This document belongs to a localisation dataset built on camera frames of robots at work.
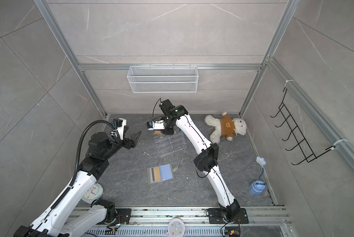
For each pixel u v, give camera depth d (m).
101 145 0.53
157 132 0.86
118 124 0.59
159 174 0.88
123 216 0.72
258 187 0.75
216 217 0.73
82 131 0.96
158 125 0.76
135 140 0.65
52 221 0.39
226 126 1.02
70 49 0.83
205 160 0.61
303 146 0.64
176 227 0.69
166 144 0.98
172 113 0.63
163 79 1.00
